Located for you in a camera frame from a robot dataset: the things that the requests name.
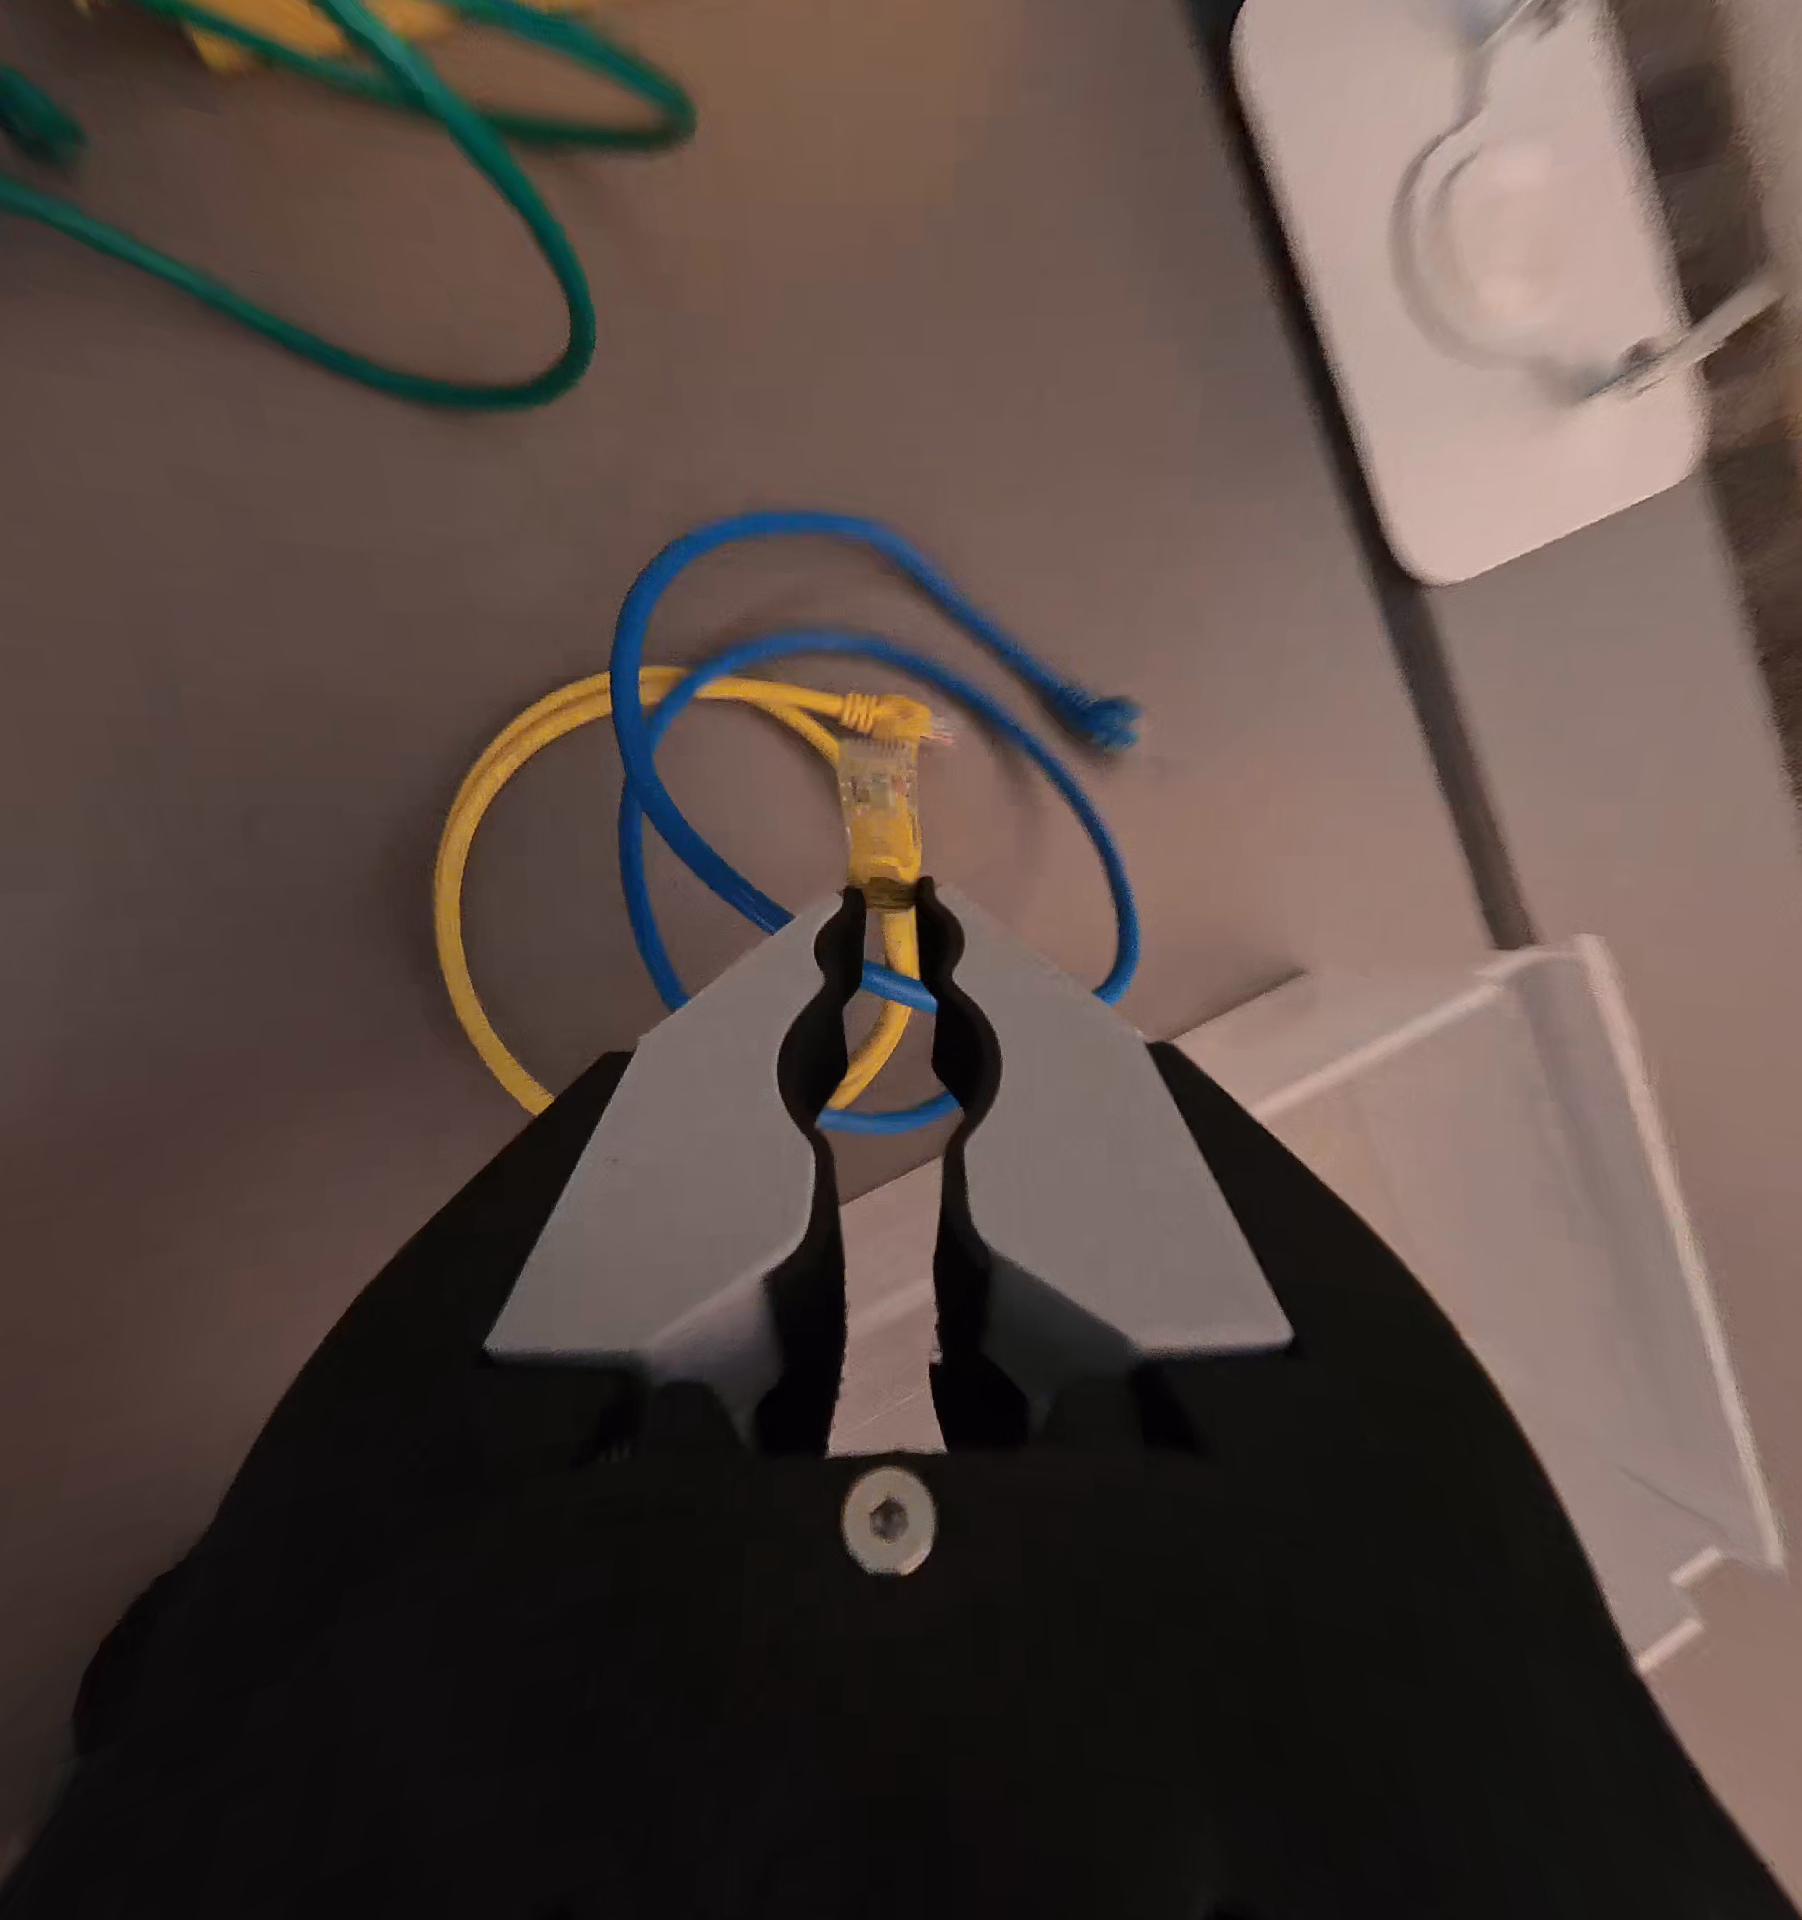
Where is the green ethernet cable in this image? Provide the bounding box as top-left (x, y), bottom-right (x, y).
top-left (0, 0), bottom-right (700, 411)

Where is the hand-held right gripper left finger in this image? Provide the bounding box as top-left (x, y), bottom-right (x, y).
top-left (484, 885), bottom-right (865, 1457)

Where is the yellow ethernet cable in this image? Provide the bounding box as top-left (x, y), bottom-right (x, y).
top-left (68, 0), bottom-right (605, 74)
top-left (436, 669), bottom-right (956, 1120)

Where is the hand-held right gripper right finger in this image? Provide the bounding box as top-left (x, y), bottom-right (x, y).
top-left (915, 876), bottom-right (1293, 1451)

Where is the clear plastic bin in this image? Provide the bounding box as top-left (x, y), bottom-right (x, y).
top-left (843, 934), bottom-right (1792, 1679)

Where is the blue ethernet cable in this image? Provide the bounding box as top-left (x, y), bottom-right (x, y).
top-left (608, 511), bottom-right (1145, 1135)

